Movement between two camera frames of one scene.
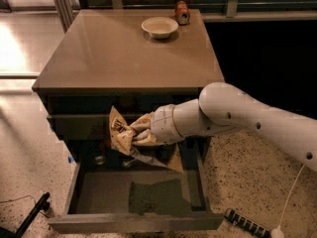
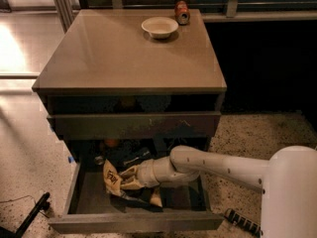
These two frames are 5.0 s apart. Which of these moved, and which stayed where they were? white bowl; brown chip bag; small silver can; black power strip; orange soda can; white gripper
Moved: white gripper; brown chip bag
Stayed: orange soda can; small silver can; black power strip; white bowl
